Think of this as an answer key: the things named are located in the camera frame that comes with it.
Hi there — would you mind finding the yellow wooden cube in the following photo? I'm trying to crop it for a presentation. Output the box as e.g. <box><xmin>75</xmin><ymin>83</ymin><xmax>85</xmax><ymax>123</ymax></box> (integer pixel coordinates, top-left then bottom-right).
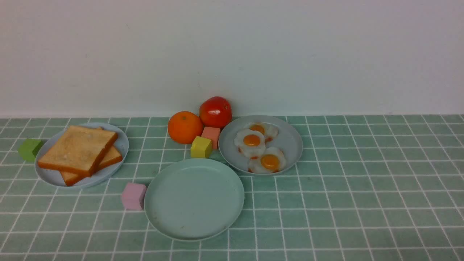
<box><xmin>190</xmin><ymin>136</ymin><xmax>212</xmax><ymax>158</ymax></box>

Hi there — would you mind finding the toast slice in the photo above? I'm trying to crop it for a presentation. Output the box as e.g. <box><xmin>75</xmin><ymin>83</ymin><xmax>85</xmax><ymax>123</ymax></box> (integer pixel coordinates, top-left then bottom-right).
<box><xmin>37</xmin><ymin>125</ymin><xmax>123</xmax><ymax>177</ymax></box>
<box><xmin>56</xmin><ymin>126</ymin><xmax>123</xmax><ymax>186</ymax></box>

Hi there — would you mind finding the light blue plate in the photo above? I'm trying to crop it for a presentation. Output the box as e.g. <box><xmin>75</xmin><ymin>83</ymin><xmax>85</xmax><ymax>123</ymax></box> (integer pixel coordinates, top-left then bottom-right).
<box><xmin>34</xmin><ymin>123</ymin><xmax>129</xmax><ymax>189</ymax></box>

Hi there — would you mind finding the pink wooden cube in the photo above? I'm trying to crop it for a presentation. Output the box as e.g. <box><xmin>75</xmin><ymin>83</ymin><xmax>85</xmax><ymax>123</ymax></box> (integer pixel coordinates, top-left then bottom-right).
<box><xmin>121</xmin><ymin>182</ymin><xmax>146</xmax><ymax>211</ymax></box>

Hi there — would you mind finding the fried egg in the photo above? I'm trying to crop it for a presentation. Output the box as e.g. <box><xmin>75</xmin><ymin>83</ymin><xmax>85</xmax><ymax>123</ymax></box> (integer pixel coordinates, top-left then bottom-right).
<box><xmin>248</xmin><ymin>147</ymin><xmax>287</xmax><ymax>174</ymax></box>
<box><xmin>245</xmin><ymin>122</ymin><xmax>279</xmax><ymax>143</ymax></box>
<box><xmin>233</xmin><ymin>129</ymin><xmax>266</xmax><ymax>159</ymax></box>

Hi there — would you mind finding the green centre plate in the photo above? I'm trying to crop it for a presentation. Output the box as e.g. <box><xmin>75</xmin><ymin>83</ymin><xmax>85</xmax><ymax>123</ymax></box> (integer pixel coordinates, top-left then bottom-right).
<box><xmin>144</xmin><ymin>158</ymin><xmax>245</xmax><ymax>241</ymax></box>

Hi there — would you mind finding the red tomato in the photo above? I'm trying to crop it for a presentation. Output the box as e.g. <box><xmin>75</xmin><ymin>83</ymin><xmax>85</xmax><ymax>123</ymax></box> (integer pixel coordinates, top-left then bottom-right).
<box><xmin>199</xmin><ymin>96</ymin><xmax>232</xmax><ymax>129</ymax></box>

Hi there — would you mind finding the grey egg plate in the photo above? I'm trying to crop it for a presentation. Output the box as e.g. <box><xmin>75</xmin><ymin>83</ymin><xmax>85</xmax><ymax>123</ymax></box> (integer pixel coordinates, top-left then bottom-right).
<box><xmin>218</xmin><ymin>115</ymin><xmax>303</xmax><ymax>176</ymax></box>

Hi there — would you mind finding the green wooden cube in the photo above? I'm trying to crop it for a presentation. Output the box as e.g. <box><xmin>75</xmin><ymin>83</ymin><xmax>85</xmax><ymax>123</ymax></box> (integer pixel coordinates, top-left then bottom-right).
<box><xmin>18</xmin><ymin>138</ymin><xmax>44</xmax><ymax>162</ymax></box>

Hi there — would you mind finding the salmon wooden cube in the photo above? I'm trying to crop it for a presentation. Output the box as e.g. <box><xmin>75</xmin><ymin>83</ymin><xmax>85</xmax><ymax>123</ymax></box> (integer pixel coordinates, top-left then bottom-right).
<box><xmin>202</xmin><ymin>126</ymin><xmax>221</xmax><ymax>150</ymax></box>

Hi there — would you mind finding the orange fruit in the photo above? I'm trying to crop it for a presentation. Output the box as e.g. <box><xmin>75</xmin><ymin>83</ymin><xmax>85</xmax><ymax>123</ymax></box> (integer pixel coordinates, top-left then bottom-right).
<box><xmin>167</xmin><ymin>111</ymin><xmax>204</xmax><ymax>144</ymax></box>

